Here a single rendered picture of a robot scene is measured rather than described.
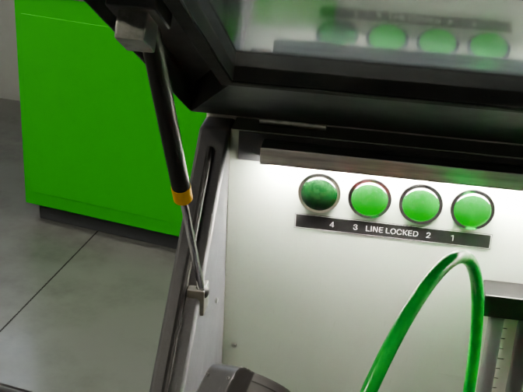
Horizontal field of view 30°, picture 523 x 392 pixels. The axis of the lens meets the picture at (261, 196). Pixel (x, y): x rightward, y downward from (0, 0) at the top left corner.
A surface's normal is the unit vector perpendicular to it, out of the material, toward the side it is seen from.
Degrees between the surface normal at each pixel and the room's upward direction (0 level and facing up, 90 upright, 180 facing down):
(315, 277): 90
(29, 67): 90
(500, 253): 90
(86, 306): 0
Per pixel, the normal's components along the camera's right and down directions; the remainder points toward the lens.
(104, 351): 0.05, -0.91
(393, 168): -0.15, 0.41
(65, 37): -0.37, 0.37
